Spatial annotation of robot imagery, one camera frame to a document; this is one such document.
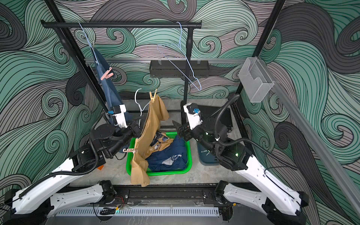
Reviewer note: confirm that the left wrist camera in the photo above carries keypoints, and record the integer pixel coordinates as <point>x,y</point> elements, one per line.
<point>118,113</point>

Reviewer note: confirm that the white slotted cable duct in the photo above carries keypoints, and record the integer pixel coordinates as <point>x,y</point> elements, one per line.
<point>143,211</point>

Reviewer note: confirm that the slate blue t-shirt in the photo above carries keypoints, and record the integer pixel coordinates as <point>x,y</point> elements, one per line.
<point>110,92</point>

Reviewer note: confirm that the navy Mickey print t-shirt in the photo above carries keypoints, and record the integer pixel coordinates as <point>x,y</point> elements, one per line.
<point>172,155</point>

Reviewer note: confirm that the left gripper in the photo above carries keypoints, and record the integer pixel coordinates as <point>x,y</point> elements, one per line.
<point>134,130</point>

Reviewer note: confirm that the pink clothespin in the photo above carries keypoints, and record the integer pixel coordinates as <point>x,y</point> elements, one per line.
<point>129,150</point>
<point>108,74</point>

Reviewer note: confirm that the black clothes rack frame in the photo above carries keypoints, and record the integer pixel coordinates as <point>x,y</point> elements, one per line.
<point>62,31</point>

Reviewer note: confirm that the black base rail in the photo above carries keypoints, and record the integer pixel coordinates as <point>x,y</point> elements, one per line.
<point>205,193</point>

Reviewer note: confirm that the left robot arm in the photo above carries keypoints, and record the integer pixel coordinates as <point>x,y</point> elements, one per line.
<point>34,204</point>

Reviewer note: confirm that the pink clothespin on blue shirt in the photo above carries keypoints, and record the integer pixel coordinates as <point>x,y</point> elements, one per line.
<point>108,74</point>

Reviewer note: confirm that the tan cartoon print t-shirt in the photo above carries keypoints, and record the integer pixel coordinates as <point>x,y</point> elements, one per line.
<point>148,143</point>

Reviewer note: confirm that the teal plastic tray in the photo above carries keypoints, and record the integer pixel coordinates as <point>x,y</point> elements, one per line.
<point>205,157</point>

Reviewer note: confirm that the black ribbed case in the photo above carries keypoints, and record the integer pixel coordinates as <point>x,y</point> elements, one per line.
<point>212,111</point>

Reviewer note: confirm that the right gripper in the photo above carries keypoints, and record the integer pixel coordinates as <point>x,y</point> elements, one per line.
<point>183,129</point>

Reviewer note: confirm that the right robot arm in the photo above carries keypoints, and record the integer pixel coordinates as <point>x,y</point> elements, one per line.
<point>266,193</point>

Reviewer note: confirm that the white wire hanger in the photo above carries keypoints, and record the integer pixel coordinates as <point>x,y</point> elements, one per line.
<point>141,109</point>

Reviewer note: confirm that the clear mesh wall bin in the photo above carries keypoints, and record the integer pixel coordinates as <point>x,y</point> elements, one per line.
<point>256,79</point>

